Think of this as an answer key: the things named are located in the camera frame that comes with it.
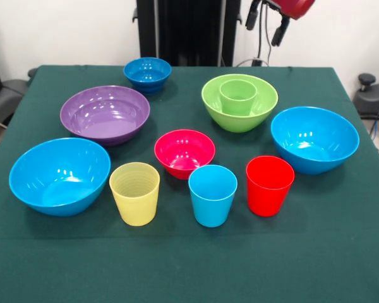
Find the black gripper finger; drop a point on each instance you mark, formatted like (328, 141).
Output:
(252, 17)
(279, 31)

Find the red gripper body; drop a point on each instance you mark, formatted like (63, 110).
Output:
(295, 8)

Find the green bowl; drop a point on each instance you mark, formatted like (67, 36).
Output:
(240, 123)

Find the large light blue bowl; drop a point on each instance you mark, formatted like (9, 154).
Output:
(314, 142)
(60, 176)

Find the purple bowl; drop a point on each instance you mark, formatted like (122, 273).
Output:
(104, 120)

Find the small dark blue bowl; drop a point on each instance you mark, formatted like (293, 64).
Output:
(146, 74)

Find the pink bowl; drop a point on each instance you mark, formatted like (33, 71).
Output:
(183, 151)

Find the red cup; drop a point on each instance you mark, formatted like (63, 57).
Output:
(267, 192)

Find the light blue cup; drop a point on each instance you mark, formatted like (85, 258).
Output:
(211, 205)

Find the yellow cup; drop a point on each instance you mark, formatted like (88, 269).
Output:
(135, 202)

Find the dark green tablecloth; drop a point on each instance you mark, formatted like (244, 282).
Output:
(189, 262)

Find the grey pedestal foot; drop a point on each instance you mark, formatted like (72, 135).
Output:
(372, 98)
(6, 98)

